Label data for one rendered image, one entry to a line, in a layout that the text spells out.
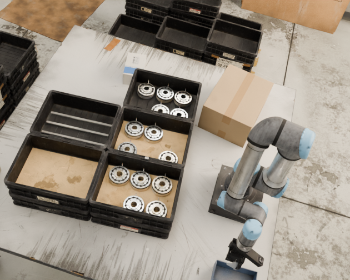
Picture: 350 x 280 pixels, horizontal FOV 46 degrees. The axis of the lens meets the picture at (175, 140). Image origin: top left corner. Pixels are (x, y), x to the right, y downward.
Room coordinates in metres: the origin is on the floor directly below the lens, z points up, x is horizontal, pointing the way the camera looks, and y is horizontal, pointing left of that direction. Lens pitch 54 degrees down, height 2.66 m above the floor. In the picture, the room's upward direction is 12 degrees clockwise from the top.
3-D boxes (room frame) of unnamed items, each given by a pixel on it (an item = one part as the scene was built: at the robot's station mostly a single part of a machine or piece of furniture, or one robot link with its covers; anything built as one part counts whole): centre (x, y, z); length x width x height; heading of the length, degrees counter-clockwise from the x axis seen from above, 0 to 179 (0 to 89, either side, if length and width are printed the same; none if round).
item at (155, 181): (1.04, 0.02, 0.86); 0.10 x 0.10 x 0.01
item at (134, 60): (1.90, 0.34, 0.75); 0.20 x 0.12 x 0.09; 4
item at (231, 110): (1.72, -0.32, 0.80); 0.40 x 0.30 x 0.20; 163
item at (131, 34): (2.71, 0.50, 0.26); 0.40 x 0.30 x 0.23; 83
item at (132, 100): (1.57, 0.11, 0.87); 0.40 x 0.30 x 0.11; 89
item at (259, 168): (1.15, -0.38, 0.97); 0.13 x 0.12 x 0.14; 73
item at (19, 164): (0.98, 0.53, 0.87); 0.40 x 0.30 x 0.11; 89
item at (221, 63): (2.46, -0.30, 0.41); 0.31 x 0.02 x 0.16; 83
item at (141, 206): (0.90, 0.13, 0.86); 0.10 x 0.10 x 0.01
